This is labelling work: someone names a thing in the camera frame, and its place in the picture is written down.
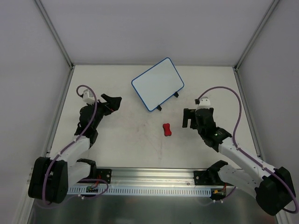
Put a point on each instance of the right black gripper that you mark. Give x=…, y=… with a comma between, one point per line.
x=192, y=118

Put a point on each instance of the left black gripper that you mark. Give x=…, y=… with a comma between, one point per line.
x=104, y=105

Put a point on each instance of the red bone-shaped eraser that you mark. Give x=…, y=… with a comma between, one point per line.
x=167, y=129

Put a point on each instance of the blue framed whiteboard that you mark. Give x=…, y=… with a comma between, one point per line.
x=157, y=84

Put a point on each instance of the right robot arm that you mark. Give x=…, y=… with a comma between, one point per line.
x=271, y=187

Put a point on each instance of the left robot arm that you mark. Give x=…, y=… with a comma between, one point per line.
x=41, y=185

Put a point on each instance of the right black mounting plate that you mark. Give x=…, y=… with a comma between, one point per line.
x=201, y=178

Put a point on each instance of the black mounting plate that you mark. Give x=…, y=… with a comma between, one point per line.
x=104, y=174
x=201, y=178

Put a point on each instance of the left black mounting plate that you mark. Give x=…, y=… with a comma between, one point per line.
x=104, y=174

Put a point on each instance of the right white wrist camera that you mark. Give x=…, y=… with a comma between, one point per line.
x=203, y=103

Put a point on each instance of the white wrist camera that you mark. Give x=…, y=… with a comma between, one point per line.
x=203, y=103
x=88, y=97

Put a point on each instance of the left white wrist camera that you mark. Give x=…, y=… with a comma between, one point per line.
x=88, y=97

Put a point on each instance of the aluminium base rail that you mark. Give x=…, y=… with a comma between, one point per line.
x=149, y=175

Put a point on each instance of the white slotted cable duct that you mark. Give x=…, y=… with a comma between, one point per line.
x=139, y=191

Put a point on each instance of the left aluminium frame post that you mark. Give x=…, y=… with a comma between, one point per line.
x=44, y=14

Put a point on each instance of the aluminium frame post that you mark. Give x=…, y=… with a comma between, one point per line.
x=267, y=15
x=44, y=14

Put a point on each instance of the right aluminium frame post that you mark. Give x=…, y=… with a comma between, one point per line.
x=267, y=15

